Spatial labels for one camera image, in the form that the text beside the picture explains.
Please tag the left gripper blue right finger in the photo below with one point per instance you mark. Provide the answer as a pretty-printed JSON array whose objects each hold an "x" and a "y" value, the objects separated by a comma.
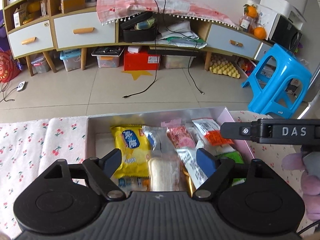
[{"x": 219, "y": 173}]

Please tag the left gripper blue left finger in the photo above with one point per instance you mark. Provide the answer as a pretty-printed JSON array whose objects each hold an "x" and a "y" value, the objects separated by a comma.
[{"x": 99, "y": 173}]

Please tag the gold snack pack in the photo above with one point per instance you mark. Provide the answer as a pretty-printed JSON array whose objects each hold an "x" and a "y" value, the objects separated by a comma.
[{"x": 186, "y": 183}]

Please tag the long silver white snack pack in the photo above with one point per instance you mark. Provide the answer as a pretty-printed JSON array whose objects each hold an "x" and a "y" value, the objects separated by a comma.
[{"x": 188, "y": 158}]

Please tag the orange white snack pack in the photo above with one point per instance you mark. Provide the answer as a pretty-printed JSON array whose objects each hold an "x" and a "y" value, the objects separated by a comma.
[{"x": 210, "y": 130}]

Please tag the pink nougat bar pack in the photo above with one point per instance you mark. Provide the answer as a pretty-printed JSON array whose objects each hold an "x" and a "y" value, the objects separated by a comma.
[{"x": 178, "y": 134}]

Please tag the white rice cake pack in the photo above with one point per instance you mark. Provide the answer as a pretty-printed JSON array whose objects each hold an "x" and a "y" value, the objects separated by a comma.
[{"x": 164, "y": 173}]

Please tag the pink cardboard box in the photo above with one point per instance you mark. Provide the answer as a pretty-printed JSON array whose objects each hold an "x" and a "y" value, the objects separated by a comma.
[{"x": 100, "y": 140}]

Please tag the blue white milk candy pack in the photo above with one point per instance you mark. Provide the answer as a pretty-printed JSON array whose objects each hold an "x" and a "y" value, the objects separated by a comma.
[{"x": 128, "y": 184}]

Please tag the cream white snack pack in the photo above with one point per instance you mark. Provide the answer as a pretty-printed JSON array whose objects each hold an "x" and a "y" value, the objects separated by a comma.
[{"x": 215, "y": 150}]

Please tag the yellow snack pack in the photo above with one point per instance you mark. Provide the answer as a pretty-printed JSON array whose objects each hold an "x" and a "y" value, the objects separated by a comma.
[{"x": 135, "y": 151}]

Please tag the blue plastic stool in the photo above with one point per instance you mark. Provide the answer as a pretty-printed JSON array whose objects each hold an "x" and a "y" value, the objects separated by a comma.
[{"x": 269, "y": 94}]

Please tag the small silver snack pack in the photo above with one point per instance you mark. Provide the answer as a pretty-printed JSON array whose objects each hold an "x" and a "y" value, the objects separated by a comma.
[{"x": 158, "y": 139}]

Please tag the cherry print tablecloth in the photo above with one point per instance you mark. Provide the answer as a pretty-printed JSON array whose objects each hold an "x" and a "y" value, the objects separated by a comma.
[{"x": 28, "y": 148}]

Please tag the yellow egg tray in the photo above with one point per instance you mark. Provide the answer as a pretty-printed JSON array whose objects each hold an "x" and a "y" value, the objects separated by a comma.
[{"x": 219, "y": 65}]

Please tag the orange fruit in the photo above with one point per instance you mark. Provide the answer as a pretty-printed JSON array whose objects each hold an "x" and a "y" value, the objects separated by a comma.
[
  {"x": 250, "y": 11},
  {"x": 260, "y": 33}
]

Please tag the black microwave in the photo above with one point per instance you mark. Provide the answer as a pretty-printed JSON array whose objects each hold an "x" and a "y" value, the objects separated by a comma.
[{"x": 284, "y": 33}]

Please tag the clear bin with keyboard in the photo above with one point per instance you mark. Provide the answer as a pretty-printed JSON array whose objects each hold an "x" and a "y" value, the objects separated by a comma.
[{"x": 108, "y": 56}]

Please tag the blue lid storage bin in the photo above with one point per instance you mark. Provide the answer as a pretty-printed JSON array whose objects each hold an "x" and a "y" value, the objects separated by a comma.
[{"x": 71, "y": 59}]

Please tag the clear storage bin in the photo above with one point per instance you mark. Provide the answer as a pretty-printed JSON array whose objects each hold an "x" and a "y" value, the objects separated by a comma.
[{"x": 177, "y": 61}]

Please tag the red shoe box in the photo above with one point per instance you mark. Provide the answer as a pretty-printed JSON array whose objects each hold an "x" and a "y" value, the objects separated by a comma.
[{"x": 141, "y": 60}]

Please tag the red lantern bag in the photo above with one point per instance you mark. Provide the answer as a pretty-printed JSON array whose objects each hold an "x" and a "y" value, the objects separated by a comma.
[{"x": 8, "y": 67}]

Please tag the black storage case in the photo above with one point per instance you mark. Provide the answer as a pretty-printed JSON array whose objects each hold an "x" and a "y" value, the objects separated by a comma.
[{"x": 138, "y": 28}]

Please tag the wooden tv cabinet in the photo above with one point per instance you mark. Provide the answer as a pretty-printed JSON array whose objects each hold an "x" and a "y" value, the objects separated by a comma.
[{"x": 41, "y": 26}]

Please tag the pink cherry cloth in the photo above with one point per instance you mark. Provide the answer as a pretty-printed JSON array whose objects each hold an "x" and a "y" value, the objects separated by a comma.
[{"x": 109, "y": 11}]

